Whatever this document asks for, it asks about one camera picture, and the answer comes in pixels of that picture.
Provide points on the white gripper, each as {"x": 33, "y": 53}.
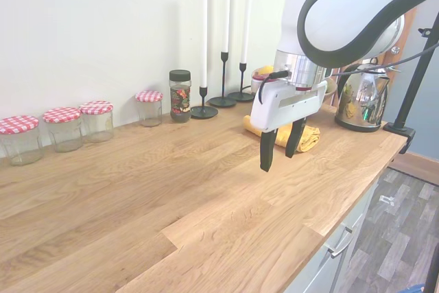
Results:
{"x": 274, "y": 107}

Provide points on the yellow cleaning cloth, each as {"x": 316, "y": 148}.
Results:
{"x": 308, "y": 139}

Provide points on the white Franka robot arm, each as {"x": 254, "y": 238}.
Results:
{"x": 295, "y": 15}

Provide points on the yellow lemon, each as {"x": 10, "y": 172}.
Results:
{"x": 264, "y": 70}

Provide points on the green apple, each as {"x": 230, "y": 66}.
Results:
{"x": 331, "y": 85}

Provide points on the shiny steel kettle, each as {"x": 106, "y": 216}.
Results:
{"x": 363, "y": 104}

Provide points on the coffee jar black lid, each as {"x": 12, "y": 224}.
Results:
{"x": 180, "y": 97}

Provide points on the white kitchen cabinet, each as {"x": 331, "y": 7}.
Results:
{"x": 319, "y": 265}

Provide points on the glass jar red gingham lid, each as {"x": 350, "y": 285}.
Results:
{"x": 150, "y": 109}
{"x": 21, "y": 142}
{"x": 63, "y": 131}
{"x": 97, "y": 123}

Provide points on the brown wooden door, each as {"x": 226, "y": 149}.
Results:
{"x": 408, "y": 32}

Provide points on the black clamp camera stand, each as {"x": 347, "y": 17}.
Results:
{"x": 416, "y": 80}

